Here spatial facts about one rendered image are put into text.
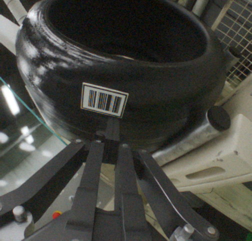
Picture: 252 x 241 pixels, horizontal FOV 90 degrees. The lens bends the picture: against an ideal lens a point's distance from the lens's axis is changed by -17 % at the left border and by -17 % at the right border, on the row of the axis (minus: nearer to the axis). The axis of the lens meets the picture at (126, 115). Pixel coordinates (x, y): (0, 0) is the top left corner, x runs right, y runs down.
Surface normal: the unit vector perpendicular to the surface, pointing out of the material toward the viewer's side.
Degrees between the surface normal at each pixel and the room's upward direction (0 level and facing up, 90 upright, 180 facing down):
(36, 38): 88
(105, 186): 90
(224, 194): 90
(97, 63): 94
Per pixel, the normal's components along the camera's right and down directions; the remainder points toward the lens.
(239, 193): 0.18, -0.48
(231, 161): -0.58, 0.65
